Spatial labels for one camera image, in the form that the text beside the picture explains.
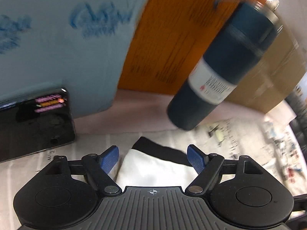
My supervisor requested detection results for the black smartphone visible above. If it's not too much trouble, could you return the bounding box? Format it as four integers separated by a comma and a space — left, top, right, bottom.
1, 87, 76, 162

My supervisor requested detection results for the light blue cardboard box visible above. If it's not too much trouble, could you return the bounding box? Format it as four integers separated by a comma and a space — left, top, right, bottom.
1, 0, 147, 117

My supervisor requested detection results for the orange cardboard box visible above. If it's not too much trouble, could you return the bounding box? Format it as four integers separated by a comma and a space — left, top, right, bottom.
117, 0, 267, 96

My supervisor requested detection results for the black leather sofa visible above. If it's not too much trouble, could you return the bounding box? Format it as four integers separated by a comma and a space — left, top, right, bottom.
285, 74, 306, 152

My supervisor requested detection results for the white t-shirt black trim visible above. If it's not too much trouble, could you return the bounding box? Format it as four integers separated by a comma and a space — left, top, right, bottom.
116, 136, 197, 189

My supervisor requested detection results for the printed cartoon bed sheet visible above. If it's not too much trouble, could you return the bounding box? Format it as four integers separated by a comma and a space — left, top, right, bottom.
0, 117, 305, 230

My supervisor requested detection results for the dark blue thermos bottle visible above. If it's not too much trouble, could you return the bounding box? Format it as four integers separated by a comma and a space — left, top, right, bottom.
167, 0, 283, 131

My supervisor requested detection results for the large brown cardboard box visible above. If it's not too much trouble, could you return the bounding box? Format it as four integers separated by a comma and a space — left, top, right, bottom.
226, 26, 306, 113

